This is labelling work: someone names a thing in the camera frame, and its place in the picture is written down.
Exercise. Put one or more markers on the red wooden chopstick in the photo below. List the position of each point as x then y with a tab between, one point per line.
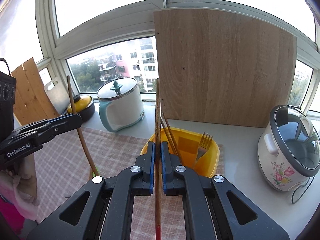
93	170
157	164

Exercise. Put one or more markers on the yellow plastic utensil cup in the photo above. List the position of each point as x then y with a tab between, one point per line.
188	143

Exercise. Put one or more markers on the black pot yellow lid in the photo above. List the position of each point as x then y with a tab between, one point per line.
84	106

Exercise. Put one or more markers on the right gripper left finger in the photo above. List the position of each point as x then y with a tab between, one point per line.
103	207

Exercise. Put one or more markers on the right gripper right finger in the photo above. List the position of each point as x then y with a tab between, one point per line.
214	208

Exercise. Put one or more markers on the light oak laminate board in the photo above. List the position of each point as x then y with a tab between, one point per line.
221	67

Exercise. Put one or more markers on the left hand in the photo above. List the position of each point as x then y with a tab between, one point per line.
20	187

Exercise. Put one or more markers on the pine plank board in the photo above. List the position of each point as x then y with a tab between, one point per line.
31	101

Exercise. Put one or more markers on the pink plaid tablecloth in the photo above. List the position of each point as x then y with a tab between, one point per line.
62	168

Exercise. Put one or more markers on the floral white rice cooker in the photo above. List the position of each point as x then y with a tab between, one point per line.
288	149

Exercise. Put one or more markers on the white plastic cutting board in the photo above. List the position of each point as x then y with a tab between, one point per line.
57	94

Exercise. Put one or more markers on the black camera box left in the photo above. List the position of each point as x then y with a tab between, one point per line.
7	93

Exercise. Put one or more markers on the white teal electric pot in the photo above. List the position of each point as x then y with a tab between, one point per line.
120	104

